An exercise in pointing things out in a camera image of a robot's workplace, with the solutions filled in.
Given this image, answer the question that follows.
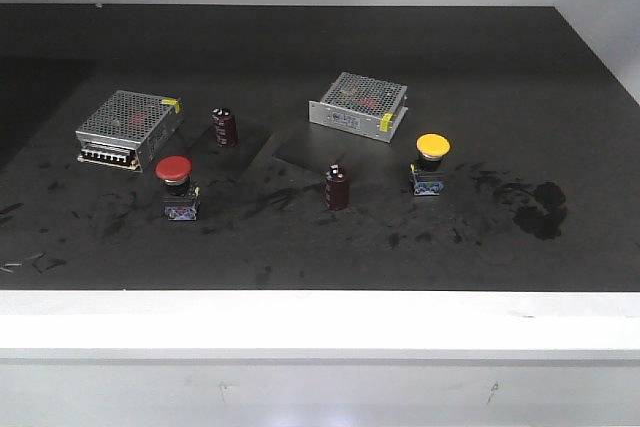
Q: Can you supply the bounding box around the yellow mushroom push button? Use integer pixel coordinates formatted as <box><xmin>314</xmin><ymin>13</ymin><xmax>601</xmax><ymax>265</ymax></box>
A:
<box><xmin>410</xmin><ymin>133</ymin><xmax>451</xmax><ymax>197</ymax></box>

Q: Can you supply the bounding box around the red mushroom push button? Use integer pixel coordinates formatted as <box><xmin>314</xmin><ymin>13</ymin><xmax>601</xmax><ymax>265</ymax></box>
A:
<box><xmin>155</xmin><ymin>155</ymin><xmax>200</xmax><ymax>221</ymax></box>

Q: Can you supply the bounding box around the right dark cylindrical capacitor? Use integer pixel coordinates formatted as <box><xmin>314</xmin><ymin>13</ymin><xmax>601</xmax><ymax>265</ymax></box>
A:
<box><xmin>325</xmin><ymin>164</ymin><xmax>350</xmax><ymax>211</ymax></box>

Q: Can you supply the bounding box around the dark cylindrical capacitor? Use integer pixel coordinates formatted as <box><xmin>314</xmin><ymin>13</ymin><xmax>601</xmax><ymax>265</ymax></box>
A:
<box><xmin>325</xmin><ymin>164</ymin><xmax>350</xmax><ymax>211</ymax></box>
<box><xmin>211</xmin><ymin>108</ymin><xmax>238</xmax><ymax>147</ymax></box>

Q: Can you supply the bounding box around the right metal mesh power supply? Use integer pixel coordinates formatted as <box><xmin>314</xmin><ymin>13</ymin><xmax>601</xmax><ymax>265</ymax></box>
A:
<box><xmin>308</xmin><ymin>72</ymin><xmax>408</xmax><ymax>143</ymax></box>

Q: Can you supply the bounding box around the metal mesh power supply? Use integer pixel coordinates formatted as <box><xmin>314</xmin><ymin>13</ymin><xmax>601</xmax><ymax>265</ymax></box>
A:
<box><xmin>308</xmin><ymin>72</ymin><xmax>408</xmax><ymax>143</ymax></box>
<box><xmin>76</xmin><ymin>90</ymin><xmax>184</xmax><ymax>172</ymax></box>

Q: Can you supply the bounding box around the left dark cylindrical capacitor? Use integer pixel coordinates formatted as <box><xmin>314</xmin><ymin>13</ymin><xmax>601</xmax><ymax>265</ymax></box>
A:
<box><xmin>211</xmin><ymin>108</ymin><xmax>238</xmax><ymax>147</ymax></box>

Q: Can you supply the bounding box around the left metal mesh power supply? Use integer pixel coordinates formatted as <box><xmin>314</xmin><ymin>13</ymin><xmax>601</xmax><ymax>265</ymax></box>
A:
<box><xmin>76</xmin><ymin>90</ymin><xmax>184</xmax><ymax>172</ymax></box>

